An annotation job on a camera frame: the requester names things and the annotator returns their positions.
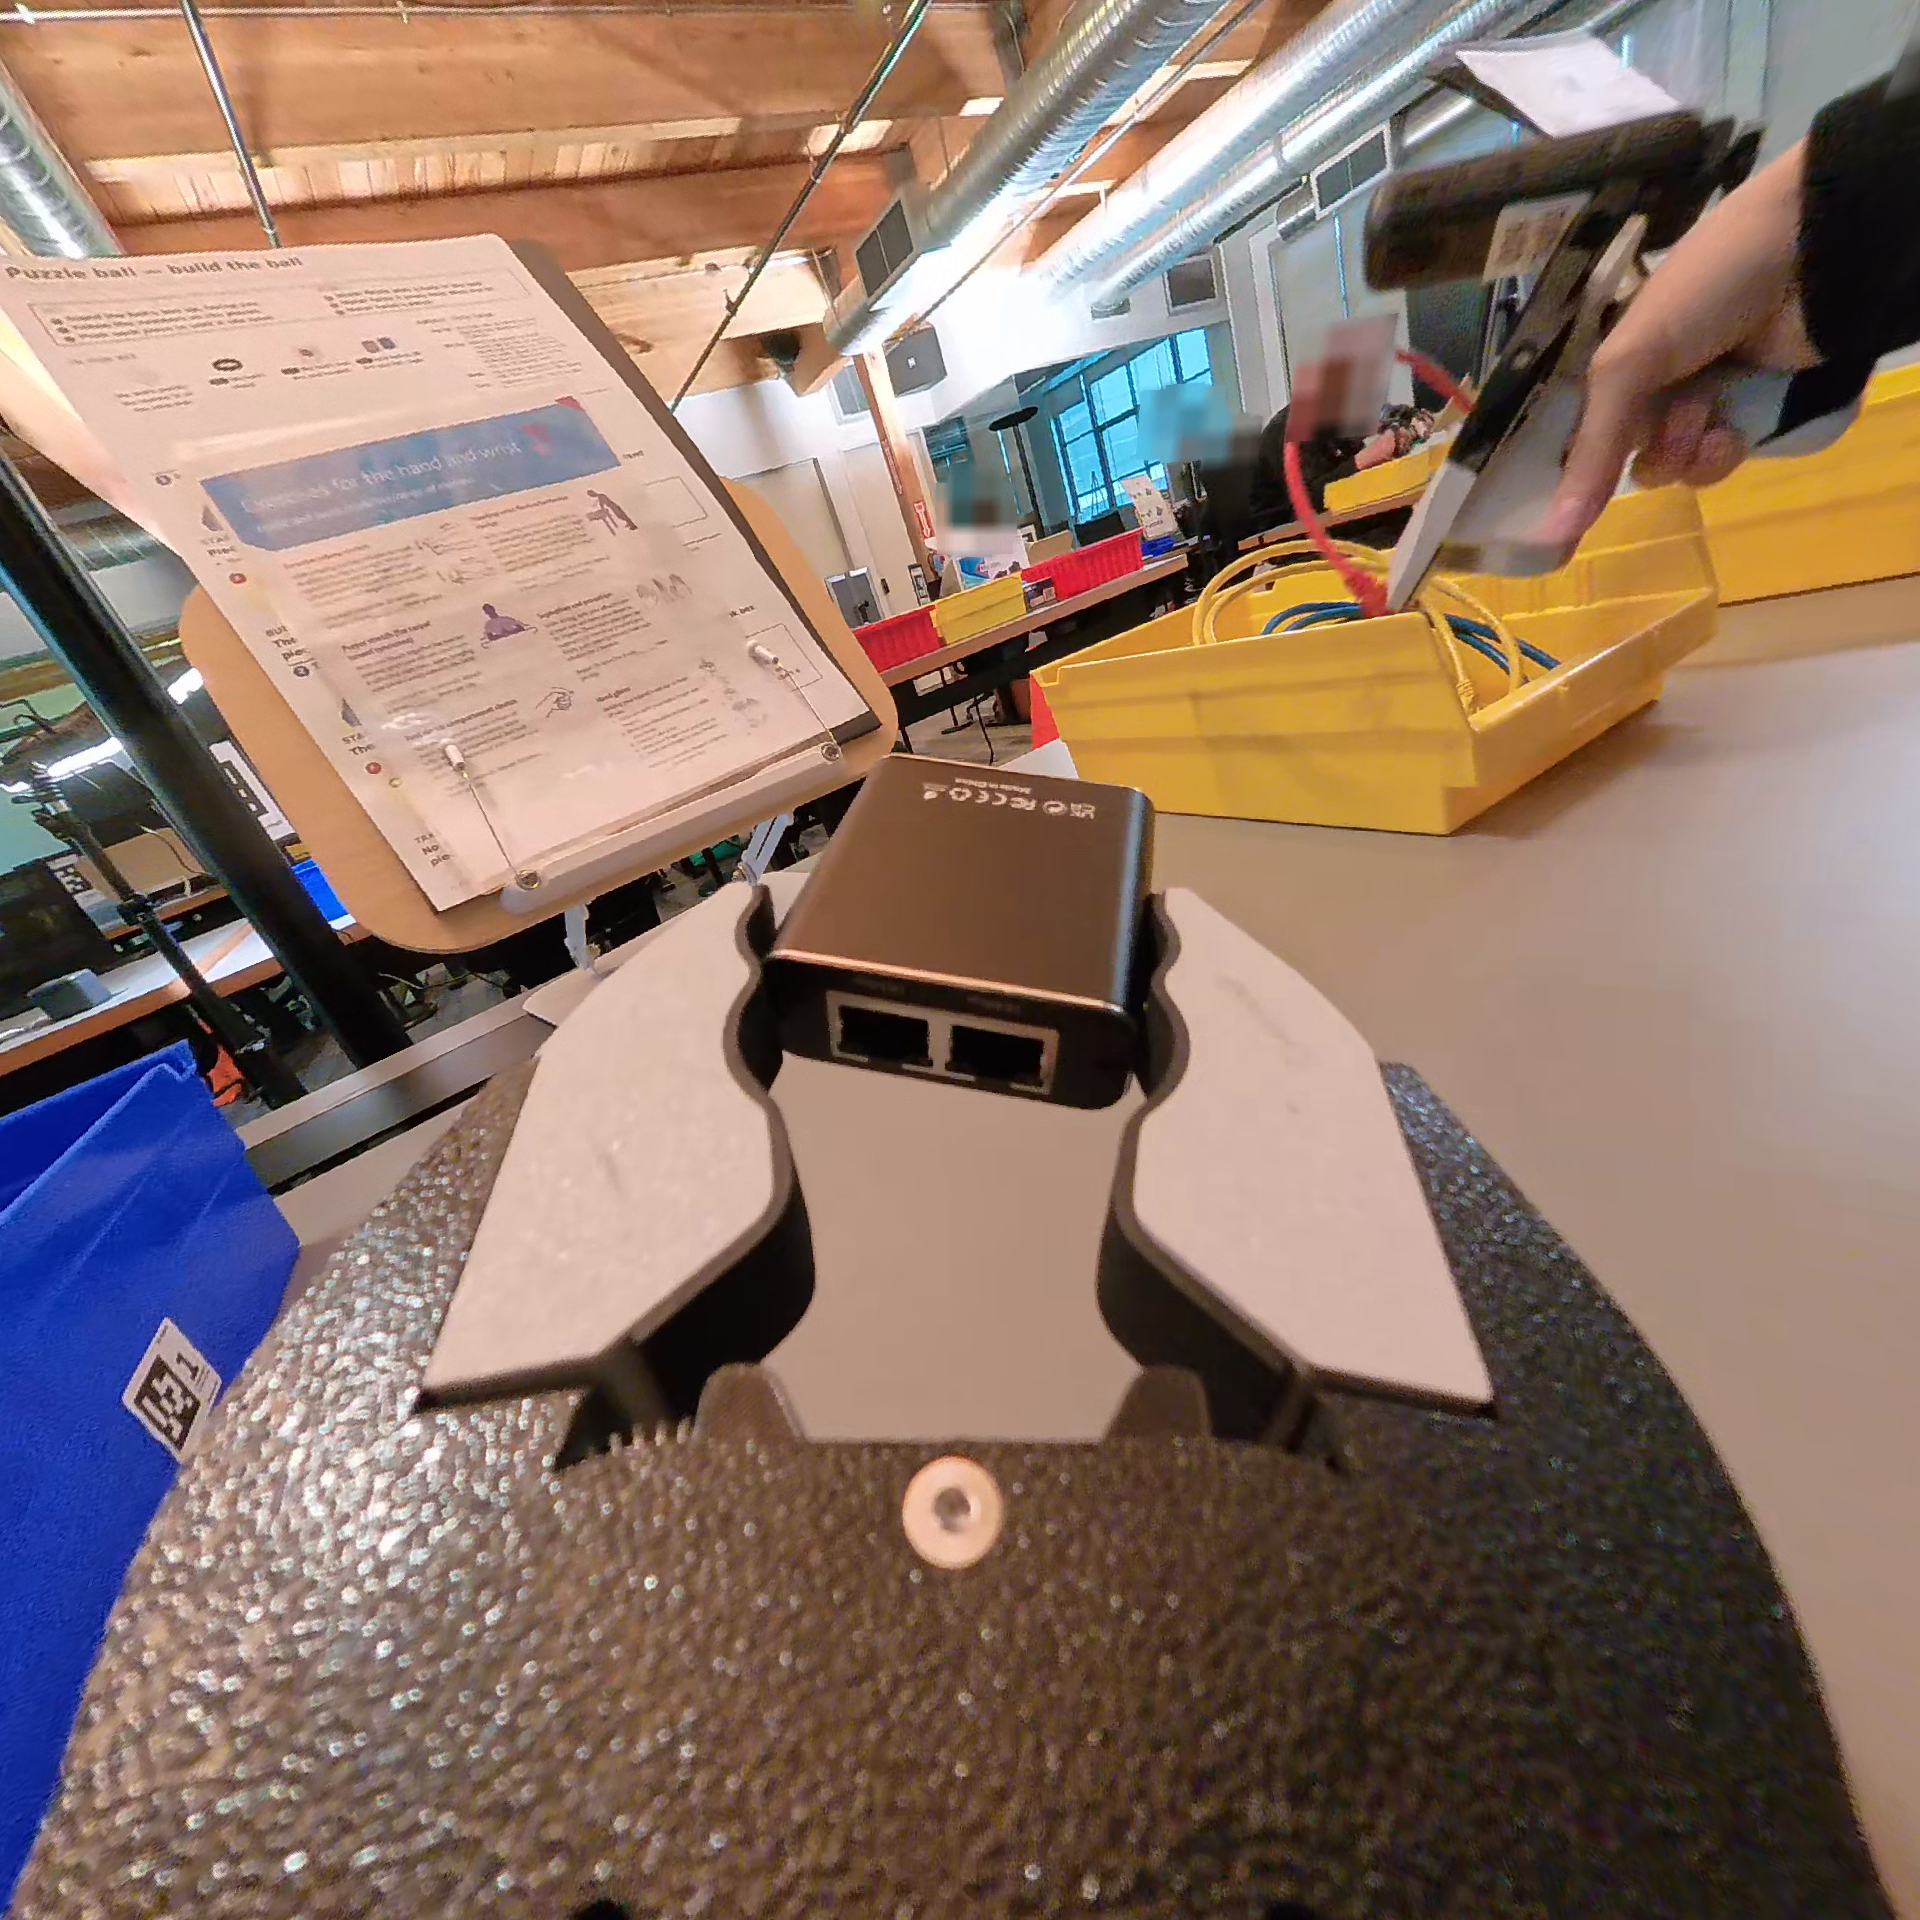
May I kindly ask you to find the grey desk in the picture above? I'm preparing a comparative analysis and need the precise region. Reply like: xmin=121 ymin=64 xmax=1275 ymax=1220
xmin=271 ymin=577 xmax=1920 ymax=1908

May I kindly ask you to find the silver ventilation duct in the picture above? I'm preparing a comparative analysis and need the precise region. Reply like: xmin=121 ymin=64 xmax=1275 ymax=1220
xmin=827 ymin=0 xmax=1202 ymax=354
xmin=1035 ymin=0 xmax=1654 ymax=310

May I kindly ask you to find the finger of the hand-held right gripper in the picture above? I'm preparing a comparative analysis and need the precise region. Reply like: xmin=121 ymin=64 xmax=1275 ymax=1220
xmin=1384 ymin=322 xmax=1601 ymax=618
xmin=1445 ymin=217 xmax=1654 ymax=496

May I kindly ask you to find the black tripod pole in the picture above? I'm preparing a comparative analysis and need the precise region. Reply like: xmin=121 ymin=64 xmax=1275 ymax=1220
xmin=0 ymin=452 xmax=415 ymax=1072

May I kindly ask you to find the blue ethernet cable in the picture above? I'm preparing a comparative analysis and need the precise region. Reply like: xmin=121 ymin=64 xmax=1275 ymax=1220
xmin=1259 ymin=596 xmax=1572 ymax=679

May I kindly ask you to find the red ethernet cable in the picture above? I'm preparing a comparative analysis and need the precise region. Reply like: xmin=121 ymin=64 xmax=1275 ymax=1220
xmin=1283 ymin=346 xmax=1478 ymax=618

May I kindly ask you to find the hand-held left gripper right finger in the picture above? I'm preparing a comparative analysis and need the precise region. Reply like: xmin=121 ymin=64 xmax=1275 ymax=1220
xmin=1093 ymin=889 xmax=1499 ymax=1454

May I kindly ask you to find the large window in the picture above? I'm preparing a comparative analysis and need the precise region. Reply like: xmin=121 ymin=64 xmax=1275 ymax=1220
xmin=1047 ymin=329 xmax=1218 ymax=504

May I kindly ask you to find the yellow ethernet cable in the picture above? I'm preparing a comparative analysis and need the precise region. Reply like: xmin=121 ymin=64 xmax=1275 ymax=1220
xmin=1193 ymin=542 xmax=1532 ymax=710

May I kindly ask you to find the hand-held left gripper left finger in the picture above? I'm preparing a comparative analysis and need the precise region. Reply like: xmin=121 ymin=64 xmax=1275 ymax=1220
xmin=417 ymin=878 xmax=821 ymax=1436

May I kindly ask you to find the black network adapter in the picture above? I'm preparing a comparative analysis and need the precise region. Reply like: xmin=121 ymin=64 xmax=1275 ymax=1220
xmin=762 ymin=753 xmax=1158 ymax=1114

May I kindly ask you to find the person's right hand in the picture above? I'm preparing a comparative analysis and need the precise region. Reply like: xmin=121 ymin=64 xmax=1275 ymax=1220
xmin=1545 ymin=141 xmax=1819 ymax=569

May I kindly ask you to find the blue plastic bin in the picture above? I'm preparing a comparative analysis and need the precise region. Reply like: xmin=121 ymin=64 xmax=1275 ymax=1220
xmin=0 ymin=1042 xmax=301 ymax=1861

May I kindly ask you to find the instruction sheet document stand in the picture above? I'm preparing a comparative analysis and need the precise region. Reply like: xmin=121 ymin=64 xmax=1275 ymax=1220
xmin=0 ymin=238 xmax=877 ymax=914

